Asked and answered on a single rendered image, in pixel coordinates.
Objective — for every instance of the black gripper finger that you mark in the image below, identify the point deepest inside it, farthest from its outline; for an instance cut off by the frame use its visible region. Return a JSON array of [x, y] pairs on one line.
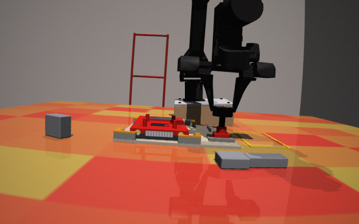
[[207, 80], [240, 86]]

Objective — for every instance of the black wheel with grey hub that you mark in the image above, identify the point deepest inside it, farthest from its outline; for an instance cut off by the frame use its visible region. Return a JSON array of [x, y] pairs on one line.
[[222, 111]]

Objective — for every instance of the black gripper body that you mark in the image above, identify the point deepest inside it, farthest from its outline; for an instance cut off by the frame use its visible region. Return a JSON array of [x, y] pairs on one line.
[[257, 69]]

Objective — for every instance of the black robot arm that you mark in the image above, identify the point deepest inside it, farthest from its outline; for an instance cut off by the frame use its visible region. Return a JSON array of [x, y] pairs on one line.
[[229, 14]]

